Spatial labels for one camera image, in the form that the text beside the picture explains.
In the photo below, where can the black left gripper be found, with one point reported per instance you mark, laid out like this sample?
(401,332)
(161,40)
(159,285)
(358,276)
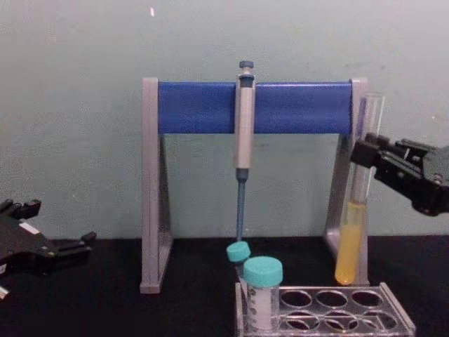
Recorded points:
(24,249)

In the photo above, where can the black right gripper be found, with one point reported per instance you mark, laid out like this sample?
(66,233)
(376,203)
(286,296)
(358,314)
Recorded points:
(436,186)

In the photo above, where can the glass test tube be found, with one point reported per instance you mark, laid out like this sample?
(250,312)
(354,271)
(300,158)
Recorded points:
(349,242)

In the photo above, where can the black table cloth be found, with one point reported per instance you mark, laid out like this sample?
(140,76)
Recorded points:
(105,309)

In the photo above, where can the grey and blue pipette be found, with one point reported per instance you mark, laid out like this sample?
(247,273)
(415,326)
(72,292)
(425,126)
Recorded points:
(244,130)

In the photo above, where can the clear plastic tube rack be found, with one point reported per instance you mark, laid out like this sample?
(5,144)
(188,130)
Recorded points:
(350,317)

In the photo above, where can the large tube with teal cap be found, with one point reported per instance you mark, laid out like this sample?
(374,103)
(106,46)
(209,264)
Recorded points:
(263,272)

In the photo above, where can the small tube with teal cap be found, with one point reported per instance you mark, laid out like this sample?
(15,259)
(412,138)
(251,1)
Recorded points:
(238,252)

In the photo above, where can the grey pipette stand, blue bar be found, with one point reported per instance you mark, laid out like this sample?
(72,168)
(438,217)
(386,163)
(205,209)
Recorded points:
(196,107)

